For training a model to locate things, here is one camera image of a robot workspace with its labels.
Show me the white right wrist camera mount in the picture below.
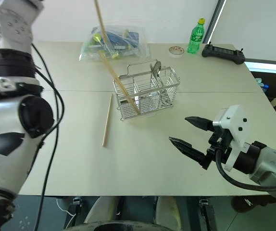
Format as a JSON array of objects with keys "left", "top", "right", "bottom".
[{"left": 212, "top": 104, "right": 251, "bottom": 172}]

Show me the white rounded shell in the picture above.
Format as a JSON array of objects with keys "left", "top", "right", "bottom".
[
  {"left": 83, "top": 196, "right": 120, "bottom": 224},
  {"left": 155, "top": 196, "right": 183, "bottom": 231}
]

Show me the black table leg bracket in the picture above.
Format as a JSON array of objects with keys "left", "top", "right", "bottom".
[
  {"left": 72, "top": 196, "right": 83, "bottom": 210},
  {"left": 199, "top": 196, "right": 211, "bottom": 212}
]

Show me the metal wire basket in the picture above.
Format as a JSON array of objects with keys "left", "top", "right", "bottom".
[{"left": 112, "top": 59, "right": 181, "bottom": 121}]

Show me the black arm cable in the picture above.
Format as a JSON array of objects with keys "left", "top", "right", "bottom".
[
  {"left": 215, "top": 146, "right": 276, "bottom": 193},
  {"left": 30, "top": 42, "right": 65, "bottom": 231}
]

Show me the white tape roll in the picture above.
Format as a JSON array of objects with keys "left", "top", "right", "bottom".
[{"left": 168, "top": 45, "right": 185, "bottom": 59}]

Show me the dark rounded shape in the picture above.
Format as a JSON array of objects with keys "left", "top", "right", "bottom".
[{"left": 67, "top": 219, "right": 176, "bottom": 231}]

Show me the metal spoon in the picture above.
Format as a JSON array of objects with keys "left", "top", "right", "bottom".
[{"left": 149, "top": 60, "right": 168, "bottom": 97}]

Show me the thin white cable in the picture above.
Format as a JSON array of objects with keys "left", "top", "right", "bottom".
[{"left": 56, "top": 197, "right": 78, "bottom": 218}]

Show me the blue crumpled item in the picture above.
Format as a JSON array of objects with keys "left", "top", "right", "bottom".
[{"left": 255, "top": 77, "right": 270, "bottom": 93}]

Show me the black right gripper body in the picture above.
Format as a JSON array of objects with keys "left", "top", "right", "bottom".
[{"left": 200, "top": 128, "right": 235, "bottom": 170}]

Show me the green plastic soda bottle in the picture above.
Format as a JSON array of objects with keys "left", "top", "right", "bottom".
[{"left": 187, "top": 18, "right": 206, "bottom": 54}]

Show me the grey window frame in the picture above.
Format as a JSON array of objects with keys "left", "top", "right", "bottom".
[{"left": 205, "top": 0, "right": 227, "bottom": 44}]

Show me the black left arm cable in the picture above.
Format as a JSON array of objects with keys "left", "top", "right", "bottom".
[{"left": 30, "top": 42, "right": 65, "bottom": 231}]

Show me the clear plastic bag of items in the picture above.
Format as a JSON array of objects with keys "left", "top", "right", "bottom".
[{"left": 78, "top": 25, "right": 151, "bottom": 63}]

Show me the wooden chopstick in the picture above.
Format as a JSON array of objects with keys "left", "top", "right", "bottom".
[
  {"left": 101, "top": 93, "right": 113, "bottom": 147},
  {"left": 97, "top": 51, "right": 140, "bottom": 115},
  {"left": 94, "top": 0, "right": 112, "bottom": 53}
]

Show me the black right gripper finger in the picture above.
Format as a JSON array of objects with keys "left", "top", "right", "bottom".
[
  {"left": 184, "top": 115, "right": 215, "bottom": 132},
  {"left": 168, "top": 136, "right": 208, "bottom": 167}
]

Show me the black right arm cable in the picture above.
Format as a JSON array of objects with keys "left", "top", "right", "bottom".
[{"left": 215, "top": 146, "right": 276, "bottom": 193}]

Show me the black remote controller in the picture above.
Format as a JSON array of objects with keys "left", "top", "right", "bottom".
[{"left": 201, "top": 41, "right": 246, "bottom": 65}]

